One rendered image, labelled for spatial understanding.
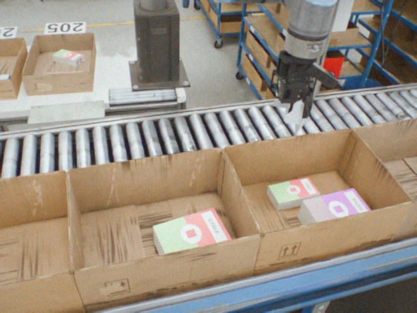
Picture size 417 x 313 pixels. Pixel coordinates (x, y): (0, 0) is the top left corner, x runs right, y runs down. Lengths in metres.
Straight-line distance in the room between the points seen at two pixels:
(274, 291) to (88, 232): 0.49
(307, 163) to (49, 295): 0.77
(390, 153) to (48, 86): 1.36
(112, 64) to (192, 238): 1.24
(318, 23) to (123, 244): 0.68
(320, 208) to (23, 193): 0.75
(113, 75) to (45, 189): 0.98
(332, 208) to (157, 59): 1.04
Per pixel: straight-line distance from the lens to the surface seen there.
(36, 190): 1.06
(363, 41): 2.54
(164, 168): 1.05
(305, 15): 0.89
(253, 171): 1.15
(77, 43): 2.14
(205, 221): 0.99
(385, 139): 1.33
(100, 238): 1.06
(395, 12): 3.10
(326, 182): 1.25
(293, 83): 0.96
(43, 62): 2.10
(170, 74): 1.83
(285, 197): 1.12
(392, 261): 1.10
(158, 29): 1.72
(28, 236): 1.12
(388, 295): 1.41
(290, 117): 1.01
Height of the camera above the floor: 1.73
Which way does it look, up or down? 42 degrees down
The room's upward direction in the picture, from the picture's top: 4 degrees clockwise
